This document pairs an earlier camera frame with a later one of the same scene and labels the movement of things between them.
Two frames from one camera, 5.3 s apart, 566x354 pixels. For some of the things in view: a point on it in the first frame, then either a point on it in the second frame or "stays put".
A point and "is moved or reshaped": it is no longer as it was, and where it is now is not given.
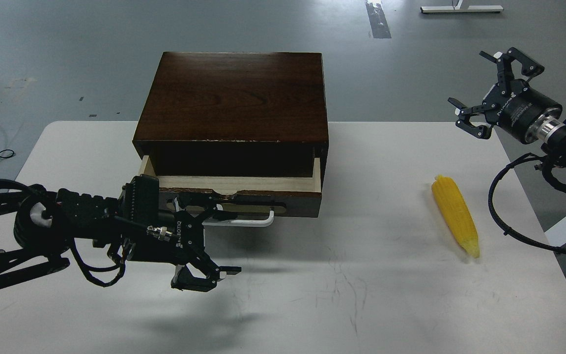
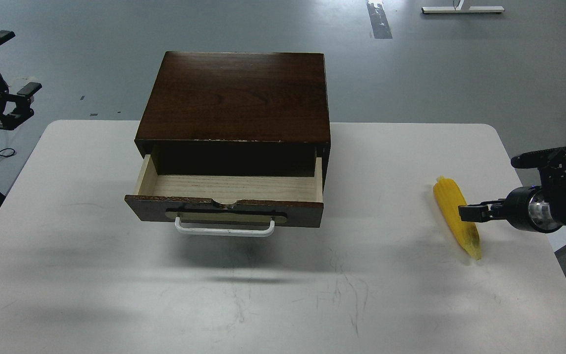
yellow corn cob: (458, 213) stays put
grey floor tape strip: (379, 25) stays put
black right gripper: (524, 112) → (527, 207)
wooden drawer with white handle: (256, 200) is moved or reshaped
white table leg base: (458, 8) stays put
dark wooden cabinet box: (235, 114) stays put
